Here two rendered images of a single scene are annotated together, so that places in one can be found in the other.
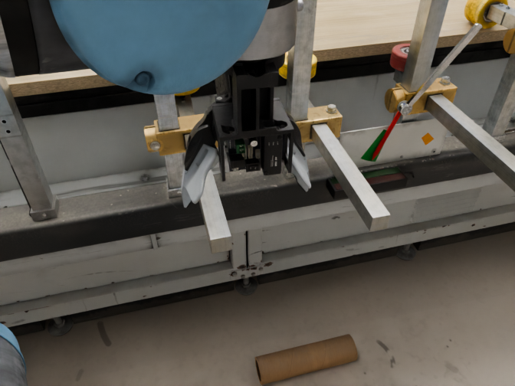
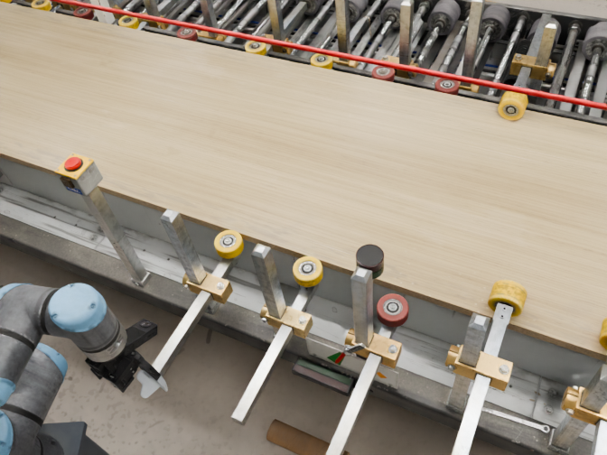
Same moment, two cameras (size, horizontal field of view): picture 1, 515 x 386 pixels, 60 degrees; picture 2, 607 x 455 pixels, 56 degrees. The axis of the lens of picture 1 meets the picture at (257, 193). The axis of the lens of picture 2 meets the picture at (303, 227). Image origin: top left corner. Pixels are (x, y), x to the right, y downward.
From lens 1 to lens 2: 1.17 m
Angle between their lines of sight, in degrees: 34
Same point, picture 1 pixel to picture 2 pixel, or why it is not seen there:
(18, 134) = (120, 249)
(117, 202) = (176, 295)
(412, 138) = not seen: hidden behind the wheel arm
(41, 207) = (136, 279)
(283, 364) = (284, 438)
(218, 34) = not seen: outside the picture
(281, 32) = (98, 357)
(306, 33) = (266, 282)
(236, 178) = (248, 318)
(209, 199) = (168, 348)
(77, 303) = not seen: hidden behind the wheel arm
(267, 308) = (321, 389)
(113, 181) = (206, 264)
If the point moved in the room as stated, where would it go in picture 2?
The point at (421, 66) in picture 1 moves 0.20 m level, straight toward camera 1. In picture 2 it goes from (359, 333) to (285, 374)
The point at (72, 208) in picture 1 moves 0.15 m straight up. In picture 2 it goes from (154, 285) to (138, 257)
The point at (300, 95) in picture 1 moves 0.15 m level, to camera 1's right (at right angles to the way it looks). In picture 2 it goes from (271, 305) to (315, 338)
